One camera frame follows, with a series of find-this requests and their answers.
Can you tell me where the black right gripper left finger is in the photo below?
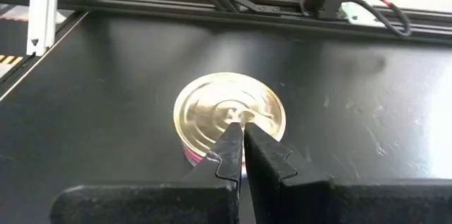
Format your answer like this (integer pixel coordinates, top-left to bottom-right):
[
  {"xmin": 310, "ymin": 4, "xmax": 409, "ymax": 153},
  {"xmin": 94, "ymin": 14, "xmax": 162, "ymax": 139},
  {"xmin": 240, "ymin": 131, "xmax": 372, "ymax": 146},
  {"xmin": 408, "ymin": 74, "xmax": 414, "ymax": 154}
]
[{"xmin": 49, "ymin": 122, "xmax": 246, "ymax": 224}]

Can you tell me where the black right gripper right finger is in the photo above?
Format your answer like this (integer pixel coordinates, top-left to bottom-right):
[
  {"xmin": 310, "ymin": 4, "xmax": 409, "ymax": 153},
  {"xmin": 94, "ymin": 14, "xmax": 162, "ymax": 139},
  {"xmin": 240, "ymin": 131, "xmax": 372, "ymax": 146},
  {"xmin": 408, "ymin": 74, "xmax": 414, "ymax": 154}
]
[{"xmin": 244, "ymin": 122, "xmax": 452, "ymax": 224}]

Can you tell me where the gold lid tin can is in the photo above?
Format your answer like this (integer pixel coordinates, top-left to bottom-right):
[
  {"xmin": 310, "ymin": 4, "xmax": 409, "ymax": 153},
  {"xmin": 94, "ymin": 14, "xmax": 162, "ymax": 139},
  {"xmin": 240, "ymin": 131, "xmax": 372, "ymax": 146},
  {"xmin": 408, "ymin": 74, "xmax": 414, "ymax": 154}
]
[{"xmin": 172, "ymin": 71, "xmax": 287, "ymax": 167}]

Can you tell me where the silver aluminium extrusion bar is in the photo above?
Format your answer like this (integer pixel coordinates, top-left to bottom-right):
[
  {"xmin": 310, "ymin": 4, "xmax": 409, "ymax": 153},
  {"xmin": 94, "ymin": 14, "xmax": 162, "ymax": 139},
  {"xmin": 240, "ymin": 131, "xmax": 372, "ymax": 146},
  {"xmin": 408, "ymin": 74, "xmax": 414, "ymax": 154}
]
[{"xmin": 26, "ymin": 0, "xmax": 60, "ymax": 57}]

